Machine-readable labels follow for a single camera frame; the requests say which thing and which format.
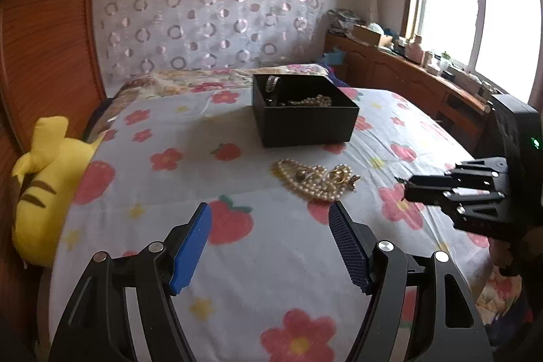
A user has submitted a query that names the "floral quilt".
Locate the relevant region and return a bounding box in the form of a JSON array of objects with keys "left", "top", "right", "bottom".
[{"left": 106, "top": 62, "right": 341, "bottom": 100}]

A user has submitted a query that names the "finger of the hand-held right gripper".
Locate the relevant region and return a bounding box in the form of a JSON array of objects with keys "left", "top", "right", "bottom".
[
  {"left": 444, "top": 157, "right": 508, "bottom": 191},
  {"left": 404, "top": 174, "right": 510, "bottom": 236}
]

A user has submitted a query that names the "yellow plush toy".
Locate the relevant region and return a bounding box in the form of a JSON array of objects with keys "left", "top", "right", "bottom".
[{"left": 11, "top": 115, "right": 105, "bottom": 268}]

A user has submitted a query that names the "silver bangle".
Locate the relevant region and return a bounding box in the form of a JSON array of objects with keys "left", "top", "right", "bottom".
[{"left": 263, "top": 75, "right": 282, "bottom": 96}]

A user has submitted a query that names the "wooden wardrobe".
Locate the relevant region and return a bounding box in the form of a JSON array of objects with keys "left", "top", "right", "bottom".
[{"left": 0, "top": 0, "right": 108, "bottom": 362}]

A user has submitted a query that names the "wooden cabinet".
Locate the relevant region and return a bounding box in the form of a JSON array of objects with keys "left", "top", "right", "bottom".
[{"left": 324, "top": 32, "right": 498, "bottom": 160}]

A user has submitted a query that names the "circle patterned wall curtain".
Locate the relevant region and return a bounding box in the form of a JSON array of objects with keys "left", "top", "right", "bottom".
[{"left": 95, "top": 0, "right": 328, "bottom": 81}]

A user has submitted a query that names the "cardboard box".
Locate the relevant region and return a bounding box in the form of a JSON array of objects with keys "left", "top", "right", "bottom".
[{"left": 353, "top": 23, "right": 394, "bottom": 48}]

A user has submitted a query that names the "cream pearl necklace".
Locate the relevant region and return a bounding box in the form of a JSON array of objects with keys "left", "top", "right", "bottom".
[{"left": 271, "top": 158, "right": 354, "bottom": 202}]

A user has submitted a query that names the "blue plastic bag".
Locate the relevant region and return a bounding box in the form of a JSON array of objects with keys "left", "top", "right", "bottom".
[{"left": 316, "top": 51, "right": 347, "bottom": 68}]

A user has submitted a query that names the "stack of papers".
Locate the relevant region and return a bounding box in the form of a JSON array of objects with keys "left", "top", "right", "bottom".
[{"left": 326, "top": 7, "right": 366, "bottom": 37}]

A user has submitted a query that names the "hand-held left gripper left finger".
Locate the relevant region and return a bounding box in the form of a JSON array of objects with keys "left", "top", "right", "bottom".
[{"left": 48, "top": 201, "right": 213, "bottom": 362}]

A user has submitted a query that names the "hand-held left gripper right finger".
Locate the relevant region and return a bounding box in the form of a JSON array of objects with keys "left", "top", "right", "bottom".
[{"left": 328, "top": 200, "right": 495, "bottom": 362}]

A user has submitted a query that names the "black jewelry box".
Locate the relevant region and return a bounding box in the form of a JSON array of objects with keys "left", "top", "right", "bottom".
[{"left": 252, "top": 73, "right": 361, "bottom": 148}]

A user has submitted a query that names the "window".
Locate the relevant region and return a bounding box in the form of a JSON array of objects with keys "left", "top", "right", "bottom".
[{"left": 406, "top": 0, "right": 543, "bottom": 105}]

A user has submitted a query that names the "wooden chair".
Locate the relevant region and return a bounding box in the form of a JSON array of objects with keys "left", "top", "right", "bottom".
[{"left": 436, "top": 93, "right": 493, "bottom": 136}]

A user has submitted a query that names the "strawberry print bed sheet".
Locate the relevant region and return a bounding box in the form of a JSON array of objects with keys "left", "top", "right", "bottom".
[{"left": 37, "top": 86, "right": 493, "bottom": 362}]

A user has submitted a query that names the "pink jar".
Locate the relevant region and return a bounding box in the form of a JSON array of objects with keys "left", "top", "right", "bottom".
[{"left": 405, "top": 35, "right": 425, "bottom": 62}]

